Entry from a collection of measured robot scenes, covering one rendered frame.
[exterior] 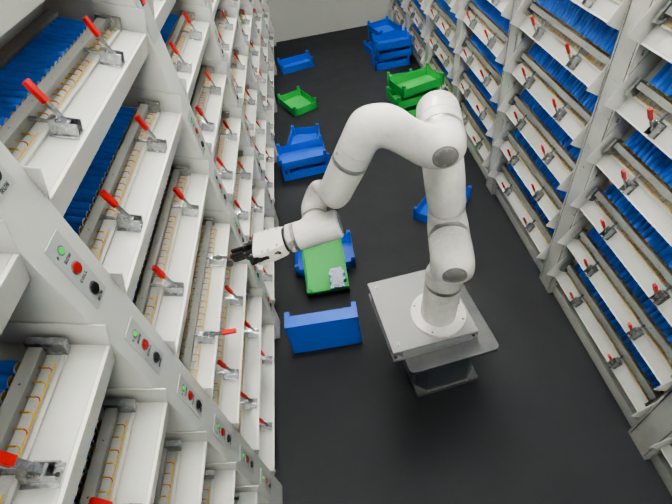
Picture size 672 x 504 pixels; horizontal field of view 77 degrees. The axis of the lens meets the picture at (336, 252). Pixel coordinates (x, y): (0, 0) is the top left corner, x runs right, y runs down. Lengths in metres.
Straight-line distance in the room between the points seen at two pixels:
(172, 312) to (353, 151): 0.53
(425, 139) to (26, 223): 0.68
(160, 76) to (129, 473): 0.87
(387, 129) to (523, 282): 1.33
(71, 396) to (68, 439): 0.06
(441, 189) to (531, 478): 1.05
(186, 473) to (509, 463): 1.10
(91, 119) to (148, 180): 0.22
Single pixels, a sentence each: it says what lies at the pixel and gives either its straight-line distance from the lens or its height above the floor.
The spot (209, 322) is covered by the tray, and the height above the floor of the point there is 0.72.
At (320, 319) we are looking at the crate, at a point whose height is 0.20.
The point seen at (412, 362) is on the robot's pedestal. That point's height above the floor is 0.28.
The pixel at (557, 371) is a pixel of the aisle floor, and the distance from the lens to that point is 1.90.
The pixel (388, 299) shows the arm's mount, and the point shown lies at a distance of 1.57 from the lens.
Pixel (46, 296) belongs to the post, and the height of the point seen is 1.23.
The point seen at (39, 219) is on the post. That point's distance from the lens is 0.64.
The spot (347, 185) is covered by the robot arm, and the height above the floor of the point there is 0.97.
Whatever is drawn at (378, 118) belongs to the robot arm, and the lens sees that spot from 0.95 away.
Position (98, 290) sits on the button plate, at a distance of 0.70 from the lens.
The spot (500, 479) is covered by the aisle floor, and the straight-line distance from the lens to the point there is 1.69.
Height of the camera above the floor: 1.61
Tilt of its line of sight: 46 degrees down
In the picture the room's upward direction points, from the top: 12 degrees counter-clockwise
